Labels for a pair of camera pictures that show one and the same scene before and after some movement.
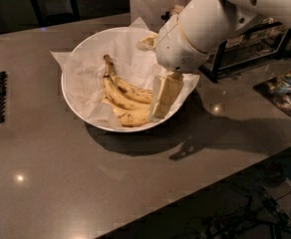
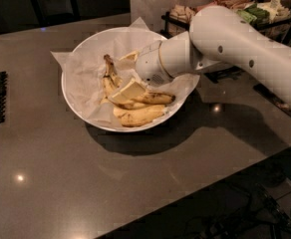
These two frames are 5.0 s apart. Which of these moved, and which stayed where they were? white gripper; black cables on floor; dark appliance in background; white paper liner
Moved: white gripper
Stayed: white paper liner; black cables on floor; dark appliance in background
